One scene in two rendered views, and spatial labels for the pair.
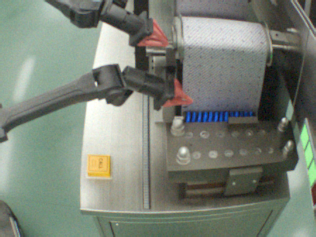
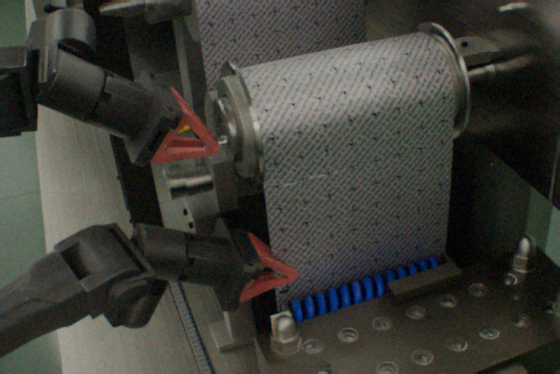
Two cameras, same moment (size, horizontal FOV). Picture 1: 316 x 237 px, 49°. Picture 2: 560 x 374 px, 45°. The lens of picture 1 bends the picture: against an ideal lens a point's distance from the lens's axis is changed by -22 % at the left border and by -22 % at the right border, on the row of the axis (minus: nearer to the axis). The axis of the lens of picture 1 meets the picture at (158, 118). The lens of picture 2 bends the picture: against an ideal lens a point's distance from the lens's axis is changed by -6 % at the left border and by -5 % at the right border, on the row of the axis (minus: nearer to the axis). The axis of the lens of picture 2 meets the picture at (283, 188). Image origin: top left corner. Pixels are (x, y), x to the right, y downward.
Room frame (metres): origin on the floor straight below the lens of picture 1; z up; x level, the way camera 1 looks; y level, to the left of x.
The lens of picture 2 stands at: (0.20, 0.09, 1.64)
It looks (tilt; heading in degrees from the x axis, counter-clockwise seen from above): 34 degrees down; 344
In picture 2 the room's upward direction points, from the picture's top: 5 degrees counter-clockwise
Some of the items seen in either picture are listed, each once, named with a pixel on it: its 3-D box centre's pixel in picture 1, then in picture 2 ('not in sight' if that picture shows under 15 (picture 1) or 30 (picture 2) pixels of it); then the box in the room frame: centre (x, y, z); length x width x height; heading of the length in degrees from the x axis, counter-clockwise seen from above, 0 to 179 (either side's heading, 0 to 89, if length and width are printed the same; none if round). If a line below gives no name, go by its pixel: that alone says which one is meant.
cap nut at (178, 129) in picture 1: (178, 125); (284, 331); (0.76, -0.05, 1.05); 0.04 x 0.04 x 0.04
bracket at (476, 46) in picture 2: (278, 37); (468, 49); (0.89, -0.36, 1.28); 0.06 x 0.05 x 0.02; 91
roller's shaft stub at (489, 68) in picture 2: (275, 45); (463, 75); (0.89, -0.35, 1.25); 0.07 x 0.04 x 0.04; 91
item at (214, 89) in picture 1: (224, 91); (364, 228); (0.83, -0.18, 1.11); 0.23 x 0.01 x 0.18; 91
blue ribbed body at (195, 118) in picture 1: (222, 117); (370, 290); (0.81, -0.18, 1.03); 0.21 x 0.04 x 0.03; 91
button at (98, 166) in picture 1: (98, 166); not in sight; (0.72, 0.17, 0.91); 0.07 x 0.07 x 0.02; 1
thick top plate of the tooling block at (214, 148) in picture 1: (238, 149); (434, 344); (0.71, -0.22, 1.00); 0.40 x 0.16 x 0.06; 91
